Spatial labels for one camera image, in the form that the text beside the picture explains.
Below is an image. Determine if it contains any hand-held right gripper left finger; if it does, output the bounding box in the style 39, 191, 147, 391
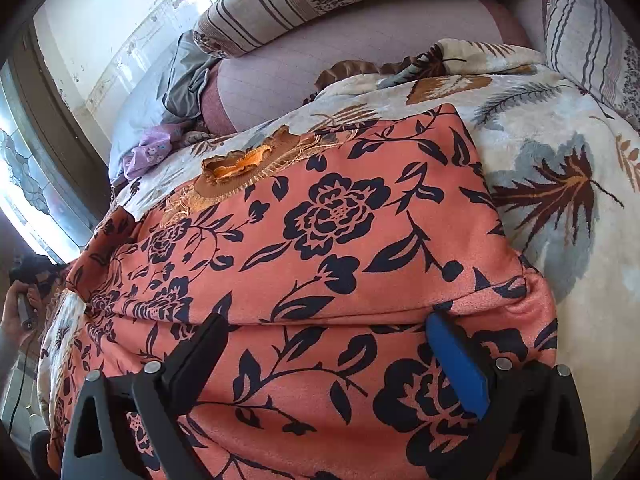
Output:
60, 312, 231, 480

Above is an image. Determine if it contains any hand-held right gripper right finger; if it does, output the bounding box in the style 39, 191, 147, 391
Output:
425, 310, 593, 480

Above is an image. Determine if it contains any orange floral print garment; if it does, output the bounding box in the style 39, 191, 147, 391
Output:
47, 102, 560, 480

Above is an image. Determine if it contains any person's left forearm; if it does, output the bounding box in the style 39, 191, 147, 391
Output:
0, 330, 30, 396

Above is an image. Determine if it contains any person's left hand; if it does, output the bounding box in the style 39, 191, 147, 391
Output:
0, 280, 26, 347

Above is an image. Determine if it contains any patterned glass window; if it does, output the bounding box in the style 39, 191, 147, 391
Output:
0, 60, 101, 261

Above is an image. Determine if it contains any purple floral cloth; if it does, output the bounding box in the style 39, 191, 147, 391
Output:
122, 125, 188, 181

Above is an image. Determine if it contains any light blue pillow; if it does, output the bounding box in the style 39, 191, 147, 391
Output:
107, 42, 211, 186

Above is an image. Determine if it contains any grey satin cloth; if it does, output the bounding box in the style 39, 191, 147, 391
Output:
162, 30, 221, 121

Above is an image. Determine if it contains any cream leaf print blanket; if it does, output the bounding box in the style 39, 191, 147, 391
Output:
37, 40, 640, 480

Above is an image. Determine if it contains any pink quilted cushion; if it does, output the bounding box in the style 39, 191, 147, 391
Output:
200, 0, 533, 136

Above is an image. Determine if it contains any square striped floral pillow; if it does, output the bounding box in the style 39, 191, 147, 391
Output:
542, 0, 640, 121

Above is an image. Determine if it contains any thin black cable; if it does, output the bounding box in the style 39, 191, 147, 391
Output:
9, 330, 40, 436

